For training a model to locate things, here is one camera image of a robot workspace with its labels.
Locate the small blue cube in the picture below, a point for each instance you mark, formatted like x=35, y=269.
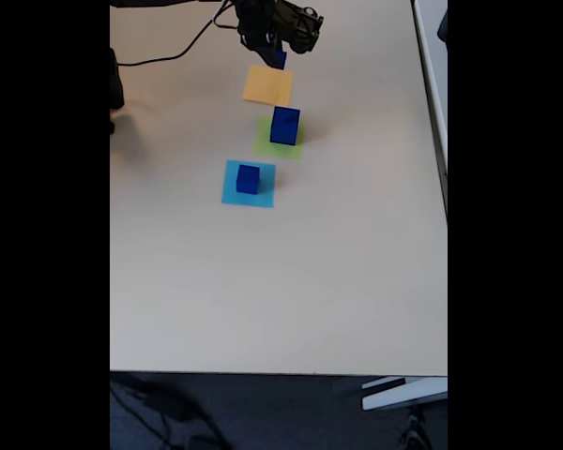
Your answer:
x=282, y=60

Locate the large blue cube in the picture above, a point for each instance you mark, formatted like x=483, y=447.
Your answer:
x=281, y=133

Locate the medium blue cube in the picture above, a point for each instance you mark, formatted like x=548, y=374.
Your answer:
x=248, y=180

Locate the orange paper square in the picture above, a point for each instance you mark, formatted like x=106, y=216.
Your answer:
x=267, y=86

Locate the green paper square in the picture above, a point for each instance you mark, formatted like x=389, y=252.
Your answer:
x=262, y=145

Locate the light blue paper square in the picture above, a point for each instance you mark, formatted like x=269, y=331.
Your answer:
x=230, y=197

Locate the dark blue object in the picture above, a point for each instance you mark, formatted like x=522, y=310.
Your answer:
x=444, y=28

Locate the white table foot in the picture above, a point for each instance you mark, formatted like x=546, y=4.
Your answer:
x=403, y=394

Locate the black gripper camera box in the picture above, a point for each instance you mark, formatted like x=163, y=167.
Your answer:
x=302, y=25

